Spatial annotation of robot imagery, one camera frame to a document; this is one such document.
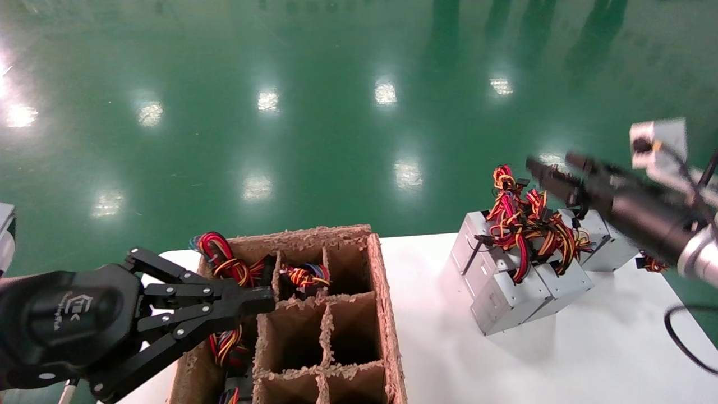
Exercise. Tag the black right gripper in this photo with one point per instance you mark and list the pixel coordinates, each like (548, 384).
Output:
(645, 216)

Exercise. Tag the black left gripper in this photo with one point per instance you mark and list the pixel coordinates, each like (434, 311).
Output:
(67, 320)

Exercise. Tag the brown divided cardboard box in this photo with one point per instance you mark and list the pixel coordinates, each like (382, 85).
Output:
(387, 314)

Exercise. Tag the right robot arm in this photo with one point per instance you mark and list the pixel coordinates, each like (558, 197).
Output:
(701, 258)

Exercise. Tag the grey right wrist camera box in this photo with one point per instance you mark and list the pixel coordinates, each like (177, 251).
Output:
(667, 140)

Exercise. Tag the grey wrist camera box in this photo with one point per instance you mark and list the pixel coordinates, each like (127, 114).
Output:
(5, 235)
(667, 140)

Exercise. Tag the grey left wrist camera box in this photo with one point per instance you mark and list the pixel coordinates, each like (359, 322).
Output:
(5, 235)

